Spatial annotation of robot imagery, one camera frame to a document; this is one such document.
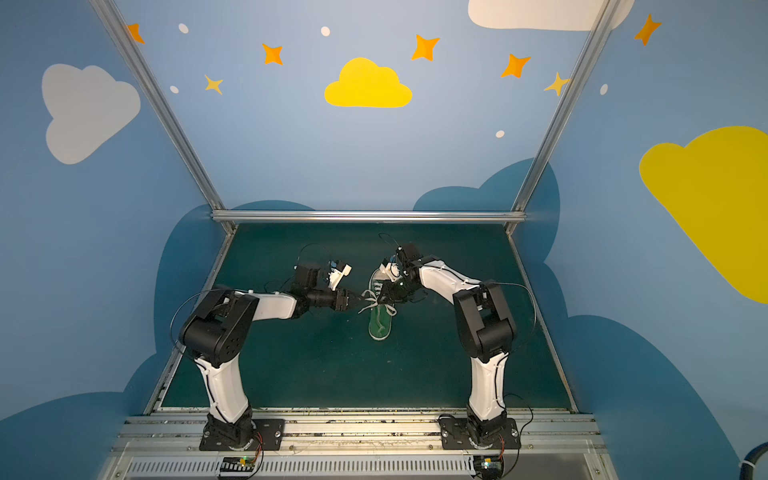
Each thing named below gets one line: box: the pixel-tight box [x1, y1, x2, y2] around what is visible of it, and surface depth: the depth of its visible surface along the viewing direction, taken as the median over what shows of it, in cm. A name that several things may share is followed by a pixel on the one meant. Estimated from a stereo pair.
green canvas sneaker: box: [368, 266, 393, 341], surface depth 95 cm
